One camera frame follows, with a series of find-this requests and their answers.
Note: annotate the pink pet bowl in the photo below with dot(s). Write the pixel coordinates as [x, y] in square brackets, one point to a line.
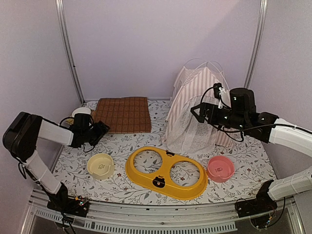
[220, 169]

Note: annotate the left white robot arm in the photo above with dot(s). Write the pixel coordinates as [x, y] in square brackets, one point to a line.
[21, 137]

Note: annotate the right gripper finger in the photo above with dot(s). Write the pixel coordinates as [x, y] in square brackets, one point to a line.
[196, 107]
[200, 118]

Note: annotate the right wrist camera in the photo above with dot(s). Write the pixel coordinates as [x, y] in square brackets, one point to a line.
[220, 93]

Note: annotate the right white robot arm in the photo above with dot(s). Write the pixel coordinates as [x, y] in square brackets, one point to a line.
[236, 113]

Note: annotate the pink striped pet tent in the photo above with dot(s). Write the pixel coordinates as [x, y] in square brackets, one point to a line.
[183, 134]

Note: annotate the front aluminium rail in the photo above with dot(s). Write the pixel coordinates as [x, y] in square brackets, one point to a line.
[113, 218]

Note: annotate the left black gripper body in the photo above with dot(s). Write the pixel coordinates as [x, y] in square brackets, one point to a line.
[96, 135]

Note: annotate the right aluminium frame post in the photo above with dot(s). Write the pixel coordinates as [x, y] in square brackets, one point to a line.
[257, 42]

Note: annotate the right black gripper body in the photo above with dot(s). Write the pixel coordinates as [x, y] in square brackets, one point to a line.
[214, 119]

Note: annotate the aluminium frame post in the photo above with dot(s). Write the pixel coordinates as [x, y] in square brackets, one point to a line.
[68, 50]
[257, 42]

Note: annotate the cream pet bowl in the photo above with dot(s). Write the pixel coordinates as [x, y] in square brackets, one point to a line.
[101, 166]

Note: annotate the brown checkered mat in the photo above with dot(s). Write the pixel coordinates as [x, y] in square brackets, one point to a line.
[126, 115]

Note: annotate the yellow double bowl holder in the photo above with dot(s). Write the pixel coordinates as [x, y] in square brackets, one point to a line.
[160, 181]

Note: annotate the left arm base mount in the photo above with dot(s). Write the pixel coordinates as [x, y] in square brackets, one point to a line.
[63, 203]

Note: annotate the white tent pole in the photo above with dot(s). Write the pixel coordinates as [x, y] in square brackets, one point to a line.
[196, 84]

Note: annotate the white ceramic bowl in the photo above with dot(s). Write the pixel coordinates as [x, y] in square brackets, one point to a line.
[81, 110]

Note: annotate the left aluminium frame post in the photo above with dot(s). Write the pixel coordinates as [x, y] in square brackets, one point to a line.
[68, 50]

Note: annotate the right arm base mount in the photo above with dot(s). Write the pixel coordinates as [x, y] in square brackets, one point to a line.
[260, 204]

